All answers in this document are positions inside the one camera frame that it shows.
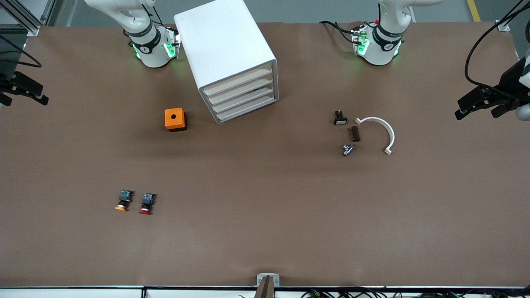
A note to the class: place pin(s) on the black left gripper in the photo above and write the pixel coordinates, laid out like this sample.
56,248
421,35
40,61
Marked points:
507,80

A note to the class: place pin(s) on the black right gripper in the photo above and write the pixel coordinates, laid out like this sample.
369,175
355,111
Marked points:
8,81

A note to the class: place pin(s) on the red mushroom push button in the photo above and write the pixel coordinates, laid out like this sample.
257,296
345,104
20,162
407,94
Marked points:
147,203

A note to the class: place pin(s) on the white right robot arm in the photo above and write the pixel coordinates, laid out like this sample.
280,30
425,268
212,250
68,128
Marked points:
149,45

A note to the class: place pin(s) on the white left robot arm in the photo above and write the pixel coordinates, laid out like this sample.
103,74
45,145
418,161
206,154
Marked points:
379,49

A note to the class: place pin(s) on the yellow mushroom push button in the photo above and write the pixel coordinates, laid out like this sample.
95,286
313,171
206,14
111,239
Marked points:
124,198

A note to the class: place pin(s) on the black white-capped push button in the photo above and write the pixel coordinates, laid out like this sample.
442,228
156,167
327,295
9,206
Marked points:
340,120

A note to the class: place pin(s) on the white drawer cabinet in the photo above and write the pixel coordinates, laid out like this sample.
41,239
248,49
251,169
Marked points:
223,41

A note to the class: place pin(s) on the brown terminal block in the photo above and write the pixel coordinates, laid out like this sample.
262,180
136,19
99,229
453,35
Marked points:
355,134

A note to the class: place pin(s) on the silver metal connector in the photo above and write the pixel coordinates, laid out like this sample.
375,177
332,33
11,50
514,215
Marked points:
348,150

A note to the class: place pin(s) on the aluminium frame post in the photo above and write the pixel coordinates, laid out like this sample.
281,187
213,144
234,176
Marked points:
33,30
503,26

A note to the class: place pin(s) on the white curved plastic bracket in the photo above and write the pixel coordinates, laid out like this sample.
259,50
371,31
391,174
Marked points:
374,119

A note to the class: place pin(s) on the orange button enclosure box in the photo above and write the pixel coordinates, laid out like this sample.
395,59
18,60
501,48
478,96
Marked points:
174,118

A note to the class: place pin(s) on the white table frame rail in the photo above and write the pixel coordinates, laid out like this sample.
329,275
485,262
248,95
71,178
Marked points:
83,294

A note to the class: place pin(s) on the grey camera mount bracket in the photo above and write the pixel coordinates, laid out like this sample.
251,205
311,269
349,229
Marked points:
268,280

